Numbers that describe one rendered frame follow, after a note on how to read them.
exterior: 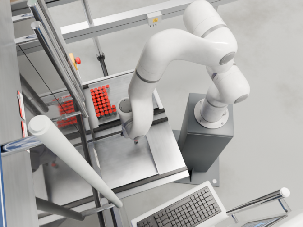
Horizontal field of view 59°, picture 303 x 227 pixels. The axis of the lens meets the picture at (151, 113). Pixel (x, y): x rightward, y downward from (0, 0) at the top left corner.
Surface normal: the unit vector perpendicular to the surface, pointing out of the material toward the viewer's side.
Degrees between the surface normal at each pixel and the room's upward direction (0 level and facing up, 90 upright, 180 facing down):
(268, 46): 0
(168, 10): 90
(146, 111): 46
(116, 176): 0
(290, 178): 0
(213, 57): 77
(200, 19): 31
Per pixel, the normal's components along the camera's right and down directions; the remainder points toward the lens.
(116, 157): -0.01, -0.43
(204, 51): -0.35, 0.65
